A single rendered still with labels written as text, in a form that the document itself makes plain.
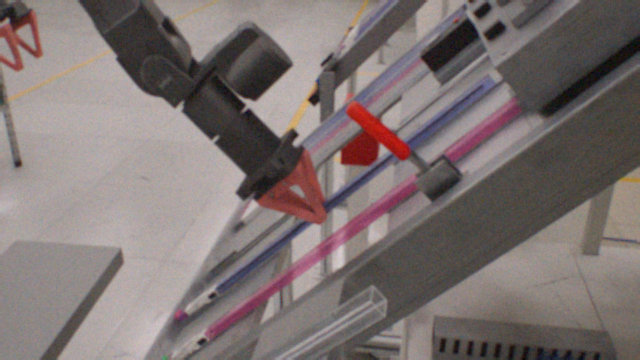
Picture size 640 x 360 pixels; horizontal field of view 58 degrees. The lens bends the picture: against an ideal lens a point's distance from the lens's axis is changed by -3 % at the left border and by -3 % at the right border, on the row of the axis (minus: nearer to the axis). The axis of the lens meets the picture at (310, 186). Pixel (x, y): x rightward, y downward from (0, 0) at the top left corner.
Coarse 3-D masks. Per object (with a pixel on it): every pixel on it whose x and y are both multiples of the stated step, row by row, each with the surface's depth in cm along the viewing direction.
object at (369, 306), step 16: (368, 288) 29; (352, 304) 28; (368, 304) 27; (384, 304) 28; (320, 320) 30; (336, 320) 28; (352, 320) 28; (368, 320) 28; (304, 336) 30; (320, 336) 29; (336, 336) 29; (272, 352) 31; (288, 352) 30; (304, 352) 29; (320, 352) 29
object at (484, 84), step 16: (480, 80) 60; (464, 96) 60; (448, 112) 61; (432, 128) 62; (416, 144) 63; (384, 160) 65; (368, 176) 66; (336, 192) 68; (352, 192) 67; (304, 224) 70; (288, 240) 71; (256, 256) 73; (240, 272) 75; (224, 288) 76
